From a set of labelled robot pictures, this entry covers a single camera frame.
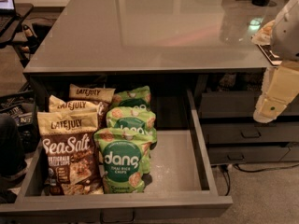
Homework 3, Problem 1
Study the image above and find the yellow taped gripper finger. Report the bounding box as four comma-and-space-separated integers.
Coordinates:
253, 61, 299, 123

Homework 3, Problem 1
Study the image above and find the green dang chip bag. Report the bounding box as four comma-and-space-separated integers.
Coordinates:
110, 86, 151, 110
106, 106, 157, 149
93, 128, 152, 194

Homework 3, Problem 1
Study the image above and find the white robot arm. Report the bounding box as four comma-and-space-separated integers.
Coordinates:
252, 0, 299, 123

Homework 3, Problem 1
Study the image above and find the closed middle right drawer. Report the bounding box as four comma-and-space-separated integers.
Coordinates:
202, 122, 299, 145

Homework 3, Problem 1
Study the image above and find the closed drawer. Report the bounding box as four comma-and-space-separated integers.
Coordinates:
202, 122, 299, 145
207, 146, 299, 164
198, 91, 299, 119

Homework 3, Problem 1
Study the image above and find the closed upper right drawer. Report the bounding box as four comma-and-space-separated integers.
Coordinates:
198, 91, 299, 119

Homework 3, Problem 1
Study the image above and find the grey cabinet with counter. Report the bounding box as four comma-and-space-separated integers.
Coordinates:
24, 0, 285, 108

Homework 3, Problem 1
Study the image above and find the closed lower right drawer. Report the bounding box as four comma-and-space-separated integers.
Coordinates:
207, 146, 299, 164

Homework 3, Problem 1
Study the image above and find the open grey top drawer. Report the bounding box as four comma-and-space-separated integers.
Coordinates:
0, 91, 233, 224

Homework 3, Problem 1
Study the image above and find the back Late July chip bag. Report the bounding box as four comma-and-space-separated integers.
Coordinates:
69, 84, 115, 110

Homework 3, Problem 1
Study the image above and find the late july chip bag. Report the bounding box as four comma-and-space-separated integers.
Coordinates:
69, 84, 115, 110
37, 109, 104, 195
49, 95, 107, 127

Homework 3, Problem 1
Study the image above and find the front Late July chip bag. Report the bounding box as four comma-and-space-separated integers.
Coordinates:
37, 109, 104, 195

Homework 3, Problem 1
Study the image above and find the middle Late July chip bag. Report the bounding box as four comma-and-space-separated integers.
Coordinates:
49, 95, 107, 127

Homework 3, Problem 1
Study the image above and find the black white marker tag board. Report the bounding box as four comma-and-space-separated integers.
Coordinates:
258, 45, 282, 66

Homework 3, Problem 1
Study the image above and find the black crate with items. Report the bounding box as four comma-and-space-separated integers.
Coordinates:
0, 91, 39, 153

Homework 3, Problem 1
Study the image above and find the black side desk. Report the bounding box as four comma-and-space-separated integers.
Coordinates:
0, 3, 34, 49

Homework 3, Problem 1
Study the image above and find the laptop computer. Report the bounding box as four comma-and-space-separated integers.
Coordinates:
0, 0, 16, 35

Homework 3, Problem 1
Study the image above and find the black cable on floor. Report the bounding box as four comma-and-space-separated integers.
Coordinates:
218, 161, 299, 197

